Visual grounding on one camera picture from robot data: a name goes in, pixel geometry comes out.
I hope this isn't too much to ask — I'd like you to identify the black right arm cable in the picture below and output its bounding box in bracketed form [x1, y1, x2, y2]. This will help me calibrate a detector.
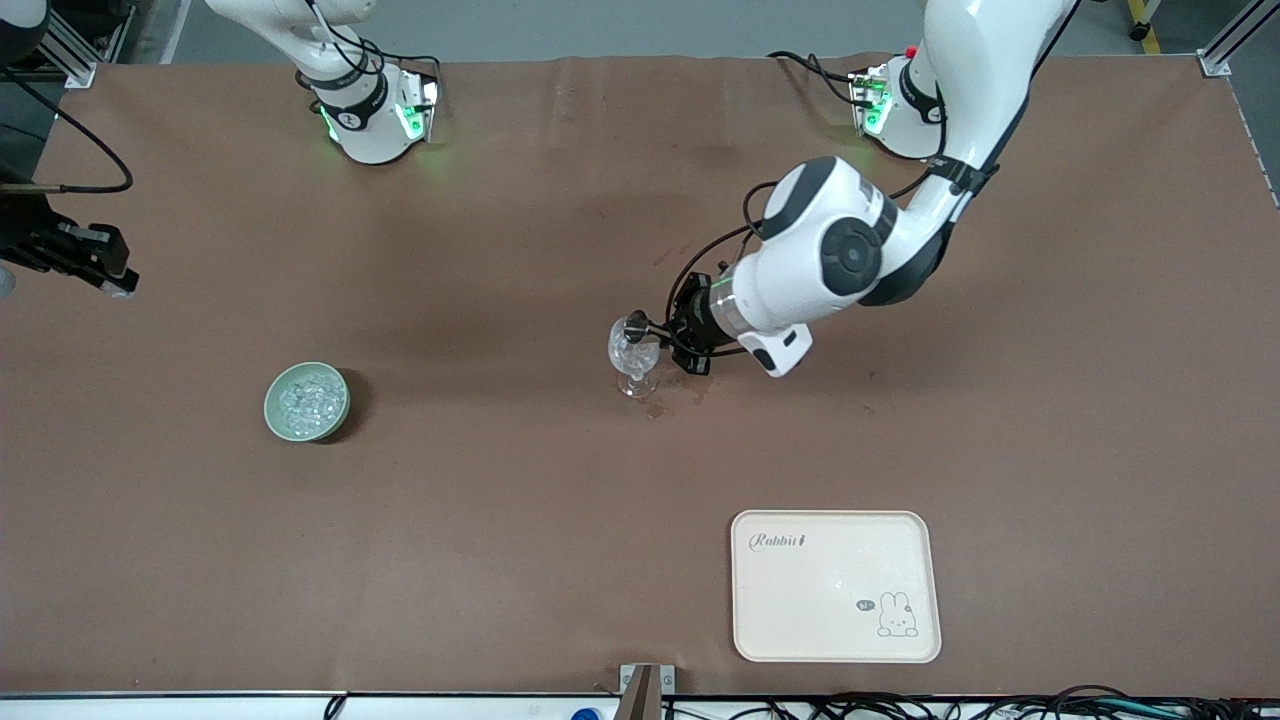
[0, 68, 135, 194]

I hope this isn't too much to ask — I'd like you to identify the white rabbit print tray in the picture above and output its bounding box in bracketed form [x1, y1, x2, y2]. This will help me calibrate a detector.
[730, 510, 943, 664]

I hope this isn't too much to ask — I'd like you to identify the green ceramic bowl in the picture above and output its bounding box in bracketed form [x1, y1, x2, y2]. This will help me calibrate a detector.
[263, 362, 351, 442]

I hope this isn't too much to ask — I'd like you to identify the aluminium frame post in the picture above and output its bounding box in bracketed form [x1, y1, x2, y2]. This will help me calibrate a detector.
[1198, 0, 1266, 78]
[38, 5, 101, 91]

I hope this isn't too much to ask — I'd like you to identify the metal table bracket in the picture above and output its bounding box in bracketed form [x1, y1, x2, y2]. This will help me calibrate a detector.
[618, 663, 676, 720]

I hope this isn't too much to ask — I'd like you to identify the clear wine glass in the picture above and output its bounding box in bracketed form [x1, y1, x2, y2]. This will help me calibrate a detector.
[607, 315, 663, 399]

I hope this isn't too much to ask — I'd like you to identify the white table edge strip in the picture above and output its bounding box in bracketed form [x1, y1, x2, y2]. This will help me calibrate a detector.
[0, 690, 1280, 720]

